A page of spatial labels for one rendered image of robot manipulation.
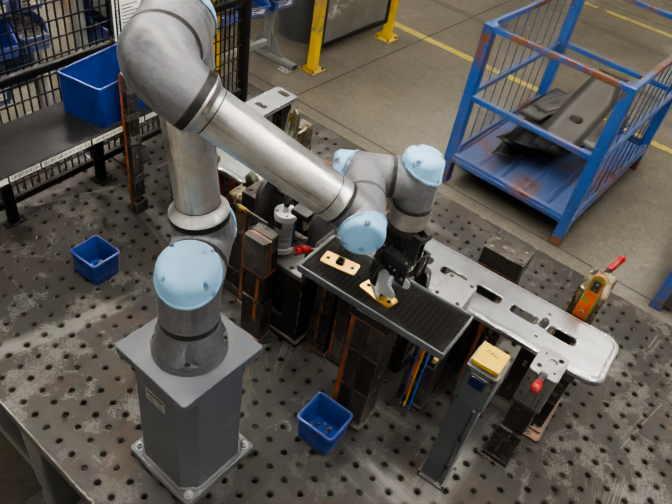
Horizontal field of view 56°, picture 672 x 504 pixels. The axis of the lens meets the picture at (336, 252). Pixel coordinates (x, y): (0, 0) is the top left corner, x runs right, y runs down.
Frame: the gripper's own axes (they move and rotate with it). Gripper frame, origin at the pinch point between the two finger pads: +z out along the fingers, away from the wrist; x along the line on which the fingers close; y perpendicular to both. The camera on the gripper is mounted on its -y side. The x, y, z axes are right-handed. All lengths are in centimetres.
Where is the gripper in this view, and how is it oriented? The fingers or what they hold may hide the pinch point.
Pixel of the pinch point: (379, 288)
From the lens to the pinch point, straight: 135.5
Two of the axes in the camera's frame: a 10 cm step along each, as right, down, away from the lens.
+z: -1.4, 7.3, 6.7
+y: 6.8, 5.6, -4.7
